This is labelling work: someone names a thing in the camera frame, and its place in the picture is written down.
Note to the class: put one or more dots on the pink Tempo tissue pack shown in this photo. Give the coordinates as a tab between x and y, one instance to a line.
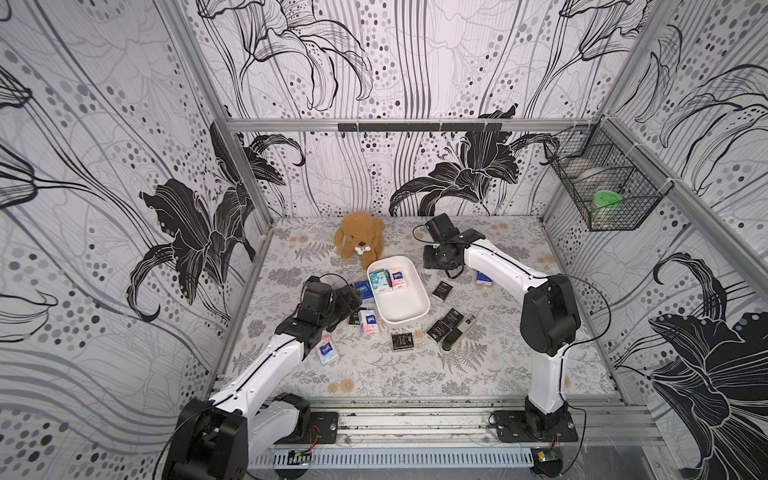
368	321

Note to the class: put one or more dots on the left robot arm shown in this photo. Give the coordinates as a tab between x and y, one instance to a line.
217	438

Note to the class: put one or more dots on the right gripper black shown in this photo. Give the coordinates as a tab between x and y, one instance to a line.
442	257

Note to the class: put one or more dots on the grey black stapler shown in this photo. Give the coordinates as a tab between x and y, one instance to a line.
454	337

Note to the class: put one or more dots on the white plastic storage box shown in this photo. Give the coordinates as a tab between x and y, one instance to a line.
397	306

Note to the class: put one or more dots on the white slotted cable duct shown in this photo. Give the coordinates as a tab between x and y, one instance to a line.
367	458

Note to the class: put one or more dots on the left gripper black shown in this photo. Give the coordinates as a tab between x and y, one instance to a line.
346	308

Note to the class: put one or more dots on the blue Tempo tissue pack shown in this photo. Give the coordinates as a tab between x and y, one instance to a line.
365	290

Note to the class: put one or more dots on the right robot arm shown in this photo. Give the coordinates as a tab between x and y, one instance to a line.
549	317

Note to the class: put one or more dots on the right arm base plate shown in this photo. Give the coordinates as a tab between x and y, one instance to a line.
519	426

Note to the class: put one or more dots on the pink white Tempo pack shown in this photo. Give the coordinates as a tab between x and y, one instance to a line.
397	278

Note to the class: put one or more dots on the white blue tissue pack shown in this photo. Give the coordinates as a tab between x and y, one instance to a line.
327	351

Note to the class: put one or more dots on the small black tissue pack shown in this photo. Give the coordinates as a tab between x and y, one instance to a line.
442	290

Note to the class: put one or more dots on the black long tissue pack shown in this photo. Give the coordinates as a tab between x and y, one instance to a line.
444	325

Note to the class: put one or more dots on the black square tissue pack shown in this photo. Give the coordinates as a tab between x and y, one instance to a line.
402	341

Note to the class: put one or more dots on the brown teddy bear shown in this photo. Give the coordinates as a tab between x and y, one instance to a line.
360	235

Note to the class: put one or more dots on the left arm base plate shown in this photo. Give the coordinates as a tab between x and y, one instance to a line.
322	430

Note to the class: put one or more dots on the teal cartoon tissue pack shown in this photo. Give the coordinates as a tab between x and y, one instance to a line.
379	280

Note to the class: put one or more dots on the black wire basket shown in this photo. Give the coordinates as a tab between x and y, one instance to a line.
590	158

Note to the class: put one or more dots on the green lidded cup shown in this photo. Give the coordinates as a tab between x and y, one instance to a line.
604	206

